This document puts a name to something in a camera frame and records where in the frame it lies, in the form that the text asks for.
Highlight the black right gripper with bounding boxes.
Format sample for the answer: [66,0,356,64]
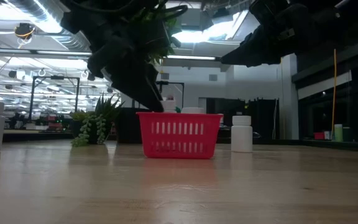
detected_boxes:
[219,0,313,68]

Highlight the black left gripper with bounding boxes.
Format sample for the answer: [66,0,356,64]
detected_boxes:
[87,18,172,113]

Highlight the red plastic slotted basket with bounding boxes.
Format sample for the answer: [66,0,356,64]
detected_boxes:
[136,111,224,160]

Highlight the leafy plant in black pot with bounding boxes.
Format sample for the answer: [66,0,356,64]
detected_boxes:
[116,6,183,144]

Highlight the ceiling strip light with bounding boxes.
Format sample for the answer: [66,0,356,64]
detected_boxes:
[166,55,216,61]

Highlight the black partition curtain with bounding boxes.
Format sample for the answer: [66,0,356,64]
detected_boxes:
[206,98,280,140]

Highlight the small succulent in black pot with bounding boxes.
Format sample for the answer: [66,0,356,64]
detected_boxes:
[70,95,124,147]

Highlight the light green cup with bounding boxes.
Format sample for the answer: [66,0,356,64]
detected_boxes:
[334,123,344,142]

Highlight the small black gantry frame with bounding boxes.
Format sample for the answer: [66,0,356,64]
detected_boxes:
[155,80,185,110]

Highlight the yellow extension cable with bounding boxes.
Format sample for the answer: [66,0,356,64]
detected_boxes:
[331,48,337,141]

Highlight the large black gantry frame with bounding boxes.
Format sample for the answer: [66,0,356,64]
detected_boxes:
[29,75,81,123]

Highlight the ceiling cable reel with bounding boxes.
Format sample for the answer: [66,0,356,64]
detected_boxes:
[14,22,36,41]

